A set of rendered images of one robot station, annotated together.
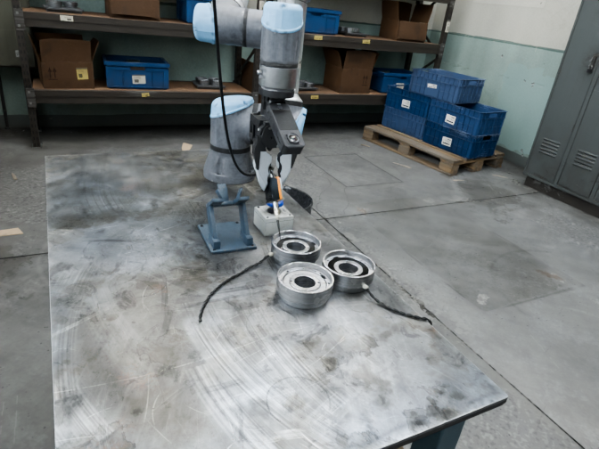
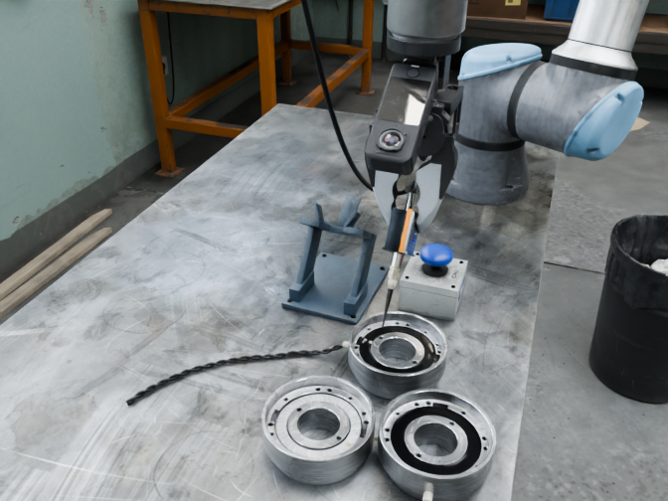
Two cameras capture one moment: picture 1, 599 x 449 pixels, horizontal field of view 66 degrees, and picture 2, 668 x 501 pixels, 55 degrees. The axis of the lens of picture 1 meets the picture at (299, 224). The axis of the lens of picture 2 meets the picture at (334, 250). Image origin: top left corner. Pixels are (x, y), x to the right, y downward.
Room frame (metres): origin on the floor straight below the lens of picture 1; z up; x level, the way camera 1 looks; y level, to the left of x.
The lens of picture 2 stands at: (0.45, -0.35, 1.29)
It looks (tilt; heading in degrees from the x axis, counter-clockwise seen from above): 32 degrees down; 49
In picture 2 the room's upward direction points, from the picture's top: 1 degrees clockwise
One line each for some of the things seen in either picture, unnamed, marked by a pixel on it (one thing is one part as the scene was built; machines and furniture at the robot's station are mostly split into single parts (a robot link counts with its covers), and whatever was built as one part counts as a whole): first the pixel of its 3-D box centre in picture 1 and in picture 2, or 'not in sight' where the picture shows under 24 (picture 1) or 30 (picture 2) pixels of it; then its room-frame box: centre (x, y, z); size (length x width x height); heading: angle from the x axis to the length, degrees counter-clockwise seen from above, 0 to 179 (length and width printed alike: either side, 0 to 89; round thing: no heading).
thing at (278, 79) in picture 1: (276, 77); (422, 11); (0.94, 0.08, 1.15); 0.08 x 0.08 x 0.05
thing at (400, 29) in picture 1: (404, 20); not in sight; (5.47, -0.86, 1.19); 0.45 x 0.40 x 0.37; 115
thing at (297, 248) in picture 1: (295, 249); (397, 355); (0.85, 0.00, 0.82); 0.10 x 0.10 x 0.04
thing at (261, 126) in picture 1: (273, 117); (421, 91); (0.94, 0.08, 1.07); 0.09 x 0.08 x 0.12; 27
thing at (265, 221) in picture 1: (272, 217); (434, 281); (0.98, 0.07, 0.82); 0.08 x 0.07 x 0.05; 30
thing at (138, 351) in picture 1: (201, 240); (305, 277); (0.89, 0.21, 0.79); 1.20 x 0.60 x 0.02; 30
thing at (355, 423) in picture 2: (304, 286); (318, 430); (0.72, -0.02, 0.82); 0.08 x 0.08 x 0.02
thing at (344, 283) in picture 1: (348, 271); (434, 445); (0.79, -0.11, 0.82); 0.10 x 0.10 x 0.04
